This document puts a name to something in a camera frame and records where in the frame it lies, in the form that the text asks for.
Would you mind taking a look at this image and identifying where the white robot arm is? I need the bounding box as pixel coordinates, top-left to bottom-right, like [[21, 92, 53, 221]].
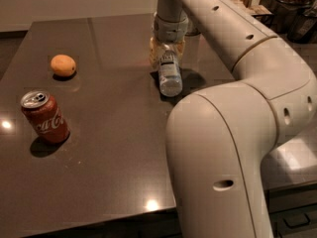
[[154, 0, 317, 238]]

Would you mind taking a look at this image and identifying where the black wire napkin basket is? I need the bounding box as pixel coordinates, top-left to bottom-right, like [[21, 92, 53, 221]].
[[230, 0, 273, 27]]

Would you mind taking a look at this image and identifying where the dark round container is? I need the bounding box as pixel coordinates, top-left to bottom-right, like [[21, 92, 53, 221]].
[[287, 12, 317, 44]]

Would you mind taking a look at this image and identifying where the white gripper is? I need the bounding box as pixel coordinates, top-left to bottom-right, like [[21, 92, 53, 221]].
[[149, 13, 189, 69]]

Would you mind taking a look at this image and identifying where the snack jar on stand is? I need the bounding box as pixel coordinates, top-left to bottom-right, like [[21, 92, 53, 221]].
[[260, 0, 315, 34]]

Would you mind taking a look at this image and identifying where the drawer handle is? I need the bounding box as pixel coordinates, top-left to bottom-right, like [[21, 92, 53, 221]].
[[283, 213, 311, 229]]

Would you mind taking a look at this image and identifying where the red coca-cola can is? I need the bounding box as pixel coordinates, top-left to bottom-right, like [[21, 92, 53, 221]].
[[20, 90, 70, 145]]

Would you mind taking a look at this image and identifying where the orange fruit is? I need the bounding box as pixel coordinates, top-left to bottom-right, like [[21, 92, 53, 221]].
[[51, 55, 76, 77]]

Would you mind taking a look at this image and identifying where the clear plastic water bottle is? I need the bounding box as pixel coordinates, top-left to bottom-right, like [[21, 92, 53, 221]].
[[158, 50, 182, 97]]

